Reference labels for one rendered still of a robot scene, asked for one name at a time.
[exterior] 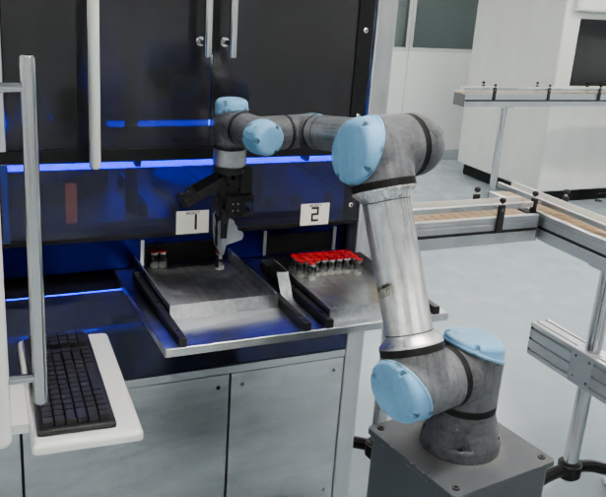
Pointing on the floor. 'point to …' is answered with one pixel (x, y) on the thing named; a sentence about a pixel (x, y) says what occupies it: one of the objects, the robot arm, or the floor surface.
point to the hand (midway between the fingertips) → (218, 248)
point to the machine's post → (379, 78)
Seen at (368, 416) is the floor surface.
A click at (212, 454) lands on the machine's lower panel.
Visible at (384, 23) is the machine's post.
